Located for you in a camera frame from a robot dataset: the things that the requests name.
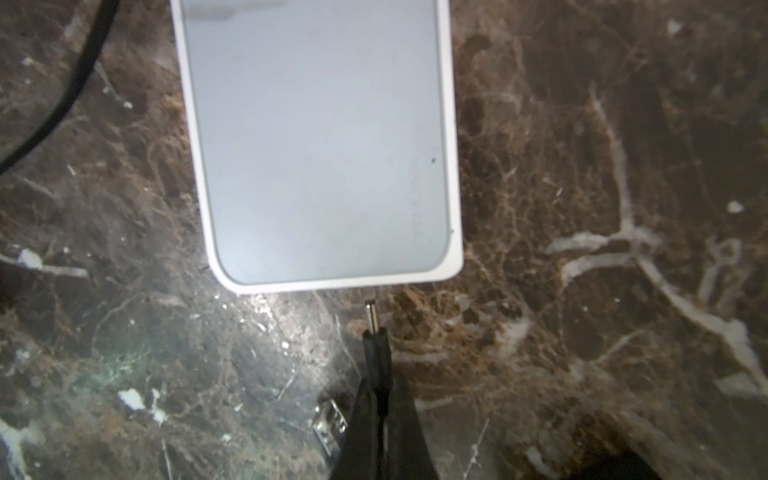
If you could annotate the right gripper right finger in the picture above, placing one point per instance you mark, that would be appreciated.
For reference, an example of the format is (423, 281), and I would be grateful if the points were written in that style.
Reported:
(405, 451)

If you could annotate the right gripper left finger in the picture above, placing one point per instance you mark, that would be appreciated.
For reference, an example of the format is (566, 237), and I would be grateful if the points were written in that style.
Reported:
(359, 455)

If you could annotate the white network switch box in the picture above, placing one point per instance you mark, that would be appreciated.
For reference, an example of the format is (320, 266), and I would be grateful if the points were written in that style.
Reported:
(324, 141)

